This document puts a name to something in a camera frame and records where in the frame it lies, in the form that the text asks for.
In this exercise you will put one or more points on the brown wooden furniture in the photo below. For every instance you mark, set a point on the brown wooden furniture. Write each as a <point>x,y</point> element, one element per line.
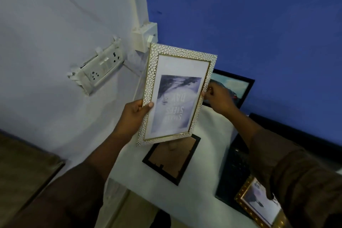
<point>24,171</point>

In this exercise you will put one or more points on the person's left hand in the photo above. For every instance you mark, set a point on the person's left hand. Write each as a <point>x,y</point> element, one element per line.
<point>131,121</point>

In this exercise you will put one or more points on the person's left forearm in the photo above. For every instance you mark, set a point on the person's left forearm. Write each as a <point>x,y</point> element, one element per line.
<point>69,182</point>

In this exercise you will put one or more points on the person's left thumb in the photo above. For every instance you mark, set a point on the person's left thumb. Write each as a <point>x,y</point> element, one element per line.
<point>145,108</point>

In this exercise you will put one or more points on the person's right hand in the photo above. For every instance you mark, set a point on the person's right hand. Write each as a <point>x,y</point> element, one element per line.
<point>220,100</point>

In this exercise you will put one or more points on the black picture frame face-down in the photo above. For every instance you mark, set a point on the black picture frame face-down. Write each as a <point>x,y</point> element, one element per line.
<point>172,159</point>

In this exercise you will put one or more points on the black frame with car picture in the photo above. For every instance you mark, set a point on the black frame with car picture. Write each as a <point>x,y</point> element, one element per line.
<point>232,86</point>

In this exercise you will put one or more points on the person's right forearm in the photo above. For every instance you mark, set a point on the person's right forearm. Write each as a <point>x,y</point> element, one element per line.
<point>288,171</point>

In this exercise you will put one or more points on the person's right thumb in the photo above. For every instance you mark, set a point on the person's right thumb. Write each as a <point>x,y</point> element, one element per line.
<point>207,96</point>

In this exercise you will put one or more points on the black laptop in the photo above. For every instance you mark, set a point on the black laptop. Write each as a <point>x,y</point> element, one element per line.
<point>235,174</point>

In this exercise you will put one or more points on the white pebbled picture frame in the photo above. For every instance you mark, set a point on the white pebbled picture frame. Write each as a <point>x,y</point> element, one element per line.
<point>176,94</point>

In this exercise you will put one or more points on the white junction box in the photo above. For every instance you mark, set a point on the white junction box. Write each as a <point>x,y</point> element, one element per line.
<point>143,36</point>

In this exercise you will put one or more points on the gold ornate picture frame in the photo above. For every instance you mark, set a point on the gold ornate picture frame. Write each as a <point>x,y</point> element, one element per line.
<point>257,205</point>

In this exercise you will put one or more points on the white wall socket panel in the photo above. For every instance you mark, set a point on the white wall socket panel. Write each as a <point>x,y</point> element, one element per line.
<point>98,66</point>

